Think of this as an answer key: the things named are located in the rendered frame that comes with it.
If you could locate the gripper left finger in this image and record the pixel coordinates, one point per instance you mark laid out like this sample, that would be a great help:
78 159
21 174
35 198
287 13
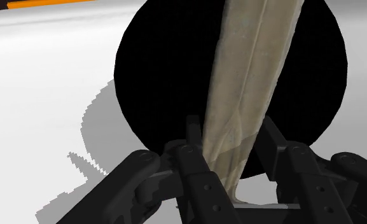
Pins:
198 186

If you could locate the beige long tool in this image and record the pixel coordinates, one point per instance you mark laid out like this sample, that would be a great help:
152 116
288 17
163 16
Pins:
245 93

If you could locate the orange strip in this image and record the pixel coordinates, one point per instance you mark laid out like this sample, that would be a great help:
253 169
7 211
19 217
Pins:
46 3

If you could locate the black round plate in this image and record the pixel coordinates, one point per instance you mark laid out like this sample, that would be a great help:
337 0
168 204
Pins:
158 77

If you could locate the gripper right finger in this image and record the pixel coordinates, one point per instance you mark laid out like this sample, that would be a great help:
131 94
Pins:
310 180

